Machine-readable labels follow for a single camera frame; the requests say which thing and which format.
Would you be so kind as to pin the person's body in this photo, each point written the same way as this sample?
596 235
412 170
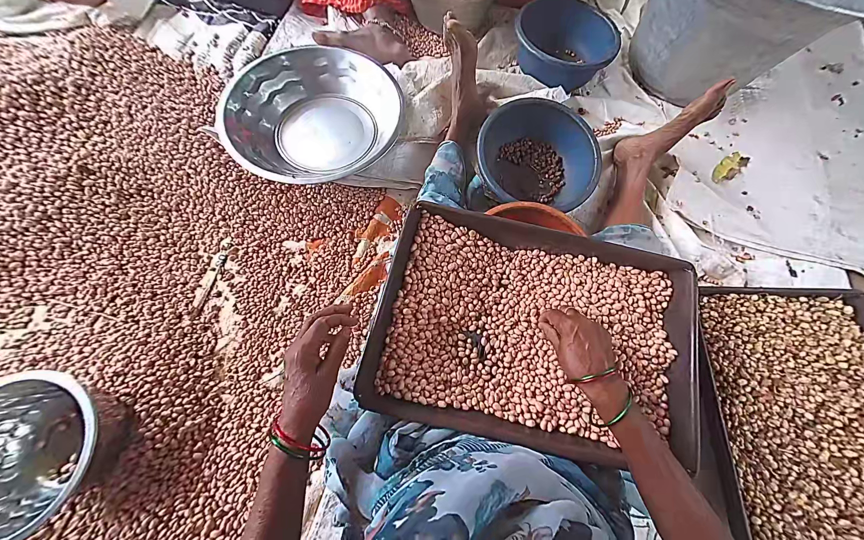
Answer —
477 495

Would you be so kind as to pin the dark brown rectangular tray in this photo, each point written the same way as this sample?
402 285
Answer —
683 390
721 450

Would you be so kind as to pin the grey bucket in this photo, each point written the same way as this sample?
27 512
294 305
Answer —
451 13

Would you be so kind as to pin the wide shiny steel basin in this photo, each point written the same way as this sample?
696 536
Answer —
327 135

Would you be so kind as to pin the blue plastic tub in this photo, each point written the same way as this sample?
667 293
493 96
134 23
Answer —
559 67
589 165

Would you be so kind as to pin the person's left hand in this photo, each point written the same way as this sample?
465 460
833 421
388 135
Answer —
306 379

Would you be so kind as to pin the person's legs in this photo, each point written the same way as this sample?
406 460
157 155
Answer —
633 176

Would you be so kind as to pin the pile of yellowish brown nuts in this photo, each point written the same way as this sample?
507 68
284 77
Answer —
807 405

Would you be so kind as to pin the person's left forearm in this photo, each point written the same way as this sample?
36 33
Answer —
279 491

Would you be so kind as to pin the pile of dark nuts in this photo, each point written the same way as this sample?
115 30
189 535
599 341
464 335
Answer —
541 163

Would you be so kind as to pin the person's left fingers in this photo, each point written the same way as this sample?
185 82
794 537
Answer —
319 324

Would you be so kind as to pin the large grey metal tub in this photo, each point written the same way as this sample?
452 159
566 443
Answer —
702 45

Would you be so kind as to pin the person's left thumb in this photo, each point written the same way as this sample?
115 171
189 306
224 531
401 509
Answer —
336 351

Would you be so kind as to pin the pile of pale pink nuts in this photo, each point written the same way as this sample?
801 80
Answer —
447 300

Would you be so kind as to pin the white floor sheet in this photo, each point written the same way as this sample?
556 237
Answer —
792 165

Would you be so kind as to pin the crumpled white sack cloth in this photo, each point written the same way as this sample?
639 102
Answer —
428 97

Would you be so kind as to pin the yellow green leaf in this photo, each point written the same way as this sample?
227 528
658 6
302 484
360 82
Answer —
730 166

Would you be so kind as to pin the large heap of reddish nuts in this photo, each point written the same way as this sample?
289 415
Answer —
102 187

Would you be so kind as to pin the person's right forearm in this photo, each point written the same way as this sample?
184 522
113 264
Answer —
661 469

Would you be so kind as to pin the person's right hand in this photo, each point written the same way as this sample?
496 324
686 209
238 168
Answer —
583 346

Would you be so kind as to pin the orange plastic bowl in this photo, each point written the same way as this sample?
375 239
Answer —
537 213

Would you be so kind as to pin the person's right fingers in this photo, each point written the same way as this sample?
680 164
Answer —
554 322

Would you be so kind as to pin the dimpled steel bowl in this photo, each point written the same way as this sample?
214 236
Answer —
12 450

